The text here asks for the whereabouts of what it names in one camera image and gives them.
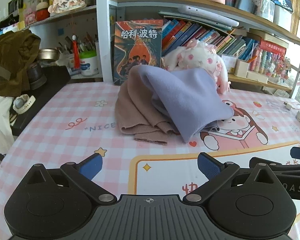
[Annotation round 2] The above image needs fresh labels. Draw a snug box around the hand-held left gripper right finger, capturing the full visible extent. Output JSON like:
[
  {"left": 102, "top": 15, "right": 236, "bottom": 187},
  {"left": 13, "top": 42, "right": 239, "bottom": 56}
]
[{"left": 182, "top": 152, "right": 283, "bottom": 205}]

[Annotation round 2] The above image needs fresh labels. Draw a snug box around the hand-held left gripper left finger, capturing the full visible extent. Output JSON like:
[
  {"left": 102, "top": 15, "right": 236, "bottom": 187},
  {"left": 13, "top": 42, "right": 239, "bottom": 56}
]
[{"left": 20, "top": 152, "right": 118, "bottom": 205}]

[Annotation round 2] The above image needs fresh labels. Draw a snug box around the tan knit garment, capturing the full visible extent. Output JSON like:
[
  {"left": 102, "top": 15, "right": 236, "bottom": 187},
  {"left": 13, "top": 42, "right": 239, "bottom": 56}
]
[{"left": 115, "top": 80, "right": 220, "bottom": 145}]

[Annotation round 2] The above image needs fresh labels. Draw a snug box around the lilac fleece cloth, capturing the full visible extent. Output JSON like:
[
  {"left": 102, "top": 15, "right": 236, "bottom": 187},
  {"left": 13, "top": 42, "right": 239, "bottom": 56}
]
[{"left": 129, "top": 64, "right": 235, "bottom": 143}]

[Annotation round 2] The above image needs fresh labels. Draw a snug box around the white usb plug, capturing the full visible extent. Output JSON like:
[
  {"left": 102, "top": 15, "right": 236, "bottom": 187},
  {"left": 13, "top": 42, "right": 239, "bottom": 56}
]
[{"left": 283, "top": 101, "right": 300, "bottom": 111}]

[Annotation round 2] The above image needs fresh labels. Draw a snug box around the wooden shelf board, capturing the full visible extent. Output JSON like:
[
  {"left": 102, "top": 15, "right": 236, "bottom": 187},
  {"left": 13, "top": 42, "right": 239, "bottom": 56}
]
[{"left": 227, "top": 73, "right": 293, "bottom": 93}]

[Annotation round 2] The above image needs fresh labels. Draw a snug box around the flat white box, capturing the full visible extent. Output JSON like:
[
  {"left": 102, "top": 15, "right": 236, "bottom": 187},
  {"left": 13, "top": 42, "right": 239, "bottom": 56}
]
[{"left": 246, "top": 70, "right": 269, "bottom": 84}]

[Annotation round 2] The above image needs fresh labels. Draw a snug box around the row of small colourful figurines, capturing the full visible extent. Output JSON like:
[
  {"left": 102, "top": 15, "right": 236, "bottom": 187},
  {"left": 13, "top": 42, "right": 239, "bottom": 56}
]
[{"left": 264, "top": 52, "right": 292, "bottom": 80}]

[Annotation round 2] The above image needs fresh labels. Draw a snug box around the black box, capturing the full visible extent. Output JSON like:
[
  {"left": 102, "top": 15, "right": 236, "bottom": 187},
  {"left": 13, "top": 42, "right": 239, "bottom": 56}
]
[{"left": 9, "top": 65, "right": 72, "bottom": 137}]

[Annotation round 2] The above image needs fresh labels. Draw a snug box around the white wristwatch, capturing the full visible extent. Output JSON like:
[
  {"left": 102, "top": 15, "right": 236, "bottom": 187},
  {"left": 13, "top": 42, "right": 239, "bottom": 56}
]
[{"left": 12, "top": 94, "right": 36, "bottom": 117}]

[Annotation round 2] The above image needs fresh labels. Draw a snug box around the white garment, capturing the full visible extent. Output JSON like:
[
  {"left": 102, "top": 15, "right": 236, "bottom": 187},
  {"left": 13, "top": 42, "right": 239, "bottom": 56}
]
[{"left": 0, "top": 94, "right": 15, "bottom": 155}]

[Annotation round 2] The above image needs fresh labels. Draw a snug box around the white jar with green lid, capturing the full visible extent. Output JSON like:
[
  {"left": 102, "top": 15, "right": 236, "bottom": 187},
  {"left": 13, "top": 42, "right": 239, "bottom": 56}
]
[{"left": 79, "top": 50, "right": 100, "bottom": 76}]

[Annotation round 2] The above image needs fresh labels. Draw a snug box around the white open box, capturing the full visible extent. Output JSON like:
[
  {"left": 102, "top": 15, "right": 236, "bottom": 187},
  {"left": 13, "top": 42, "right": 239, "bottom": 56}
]
[{"left": 234, "top": 59, "right": 251, "bottom": 78}]

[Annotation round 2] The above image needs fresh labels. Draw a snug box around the white card box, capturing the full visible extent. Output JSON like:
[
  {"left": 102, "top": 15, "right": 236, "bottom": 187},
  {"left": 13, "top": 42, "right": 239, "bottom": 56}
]
[{"left": 220, "top": 53, "right": 238, "bottom": 74}]

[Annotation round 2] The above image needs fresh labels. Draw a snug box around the dark round jar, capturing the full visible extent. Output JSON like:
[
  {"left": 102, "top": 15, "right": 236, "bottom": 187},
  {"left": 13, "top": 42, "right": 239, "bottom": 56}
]
[{"left": 27, "top": 61, "right": 48, "bottom": 91}]

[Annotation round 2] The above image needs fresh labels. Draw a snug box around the red patterned package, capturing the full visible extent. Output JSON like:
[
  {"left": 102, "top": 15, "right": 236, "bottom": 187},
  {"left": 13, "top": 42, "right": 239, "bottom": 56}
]
[{"left": 249, "top": 39, "right": 289, "bottom": 73}]

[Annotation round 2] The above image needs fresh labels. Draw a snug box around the white pink plush toy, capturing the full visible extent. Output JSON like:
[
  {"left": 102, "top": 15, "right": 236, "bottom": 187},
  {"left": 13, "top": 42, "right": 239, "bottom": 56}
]
[{"left": 162, "top": 39, "right": 232, "bottom": 95}]

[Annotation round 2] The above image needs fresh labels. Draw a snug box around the red tassel pen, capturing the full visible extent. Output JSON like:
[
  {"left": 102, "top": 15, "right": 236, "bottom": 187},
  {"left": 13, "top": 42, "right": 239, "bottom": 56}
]
[{"left": 72, "top": 35, "right": 81, "bottom": 69}]

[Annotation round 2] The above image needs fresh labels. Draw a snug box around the metal bowl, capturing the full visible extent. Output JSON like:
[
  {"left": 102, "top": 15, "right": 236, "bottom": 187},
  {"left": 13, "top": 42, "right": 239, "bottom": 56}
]
[{"left": 37, "top": 48, "right": 62, "bottom": 62}]

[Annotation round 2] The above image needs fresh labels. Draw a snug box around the dark cover novel book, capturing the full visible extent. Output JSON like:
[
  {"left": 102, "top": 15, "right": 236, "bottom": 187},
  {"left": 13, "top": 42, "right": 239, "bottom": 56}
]
[{"left": 112, "top": 19, "right": 163, "bottom": 85}]

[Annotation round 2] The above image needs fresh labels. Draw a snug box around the row of colourful books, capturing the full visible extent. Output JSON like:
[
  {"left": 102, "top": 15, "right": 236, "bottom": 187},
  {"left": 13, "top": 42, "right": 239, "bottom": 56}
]
[{"left": 161, "top": 17, "right": 260, "bottom": 61}]

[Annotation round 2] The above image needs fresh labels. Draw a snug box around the olive brown jacket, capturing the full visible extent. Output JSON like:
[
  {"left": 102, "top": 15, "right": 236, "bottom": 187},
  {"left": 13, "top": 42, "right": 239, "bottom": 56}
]
[{"left": 0, "top": 29, "right": 42, "bottom": 98}]

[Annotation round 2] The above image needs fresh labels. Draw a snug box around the white storage box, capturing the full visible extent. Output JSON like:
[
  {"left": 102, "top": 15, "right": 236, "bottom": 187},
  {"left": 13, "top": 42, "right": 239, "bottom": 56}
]
[{"left": 273, "top": 3, "right": 293, "bottom": 32}]

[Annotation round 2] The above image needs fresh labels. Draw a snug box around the stack of flat tablets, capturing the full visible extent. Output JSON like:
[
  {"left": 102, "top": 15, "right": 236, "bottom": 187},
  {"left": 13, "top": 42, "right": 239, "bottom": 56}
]
[{"left": 158, "top": 4, "right": 240, "bottom": 30}]

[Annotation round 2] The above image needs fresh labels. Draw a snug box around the red round pot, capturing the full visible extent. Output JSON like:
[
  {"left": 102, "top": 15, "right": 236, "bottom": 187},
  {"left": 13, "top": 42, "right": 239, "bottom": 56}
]
[{"left": 36, "top": 1, "right": 51, "bottom": 21}]

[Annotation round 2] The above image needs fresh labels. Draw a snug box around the white metal shelf frame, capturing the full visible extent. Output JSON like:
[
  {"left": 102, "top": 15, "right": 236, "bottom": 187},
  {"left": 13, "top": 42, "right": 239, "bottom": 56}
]
[{"left": 0, "top": 0, "right": 300, "bottom": 101}]

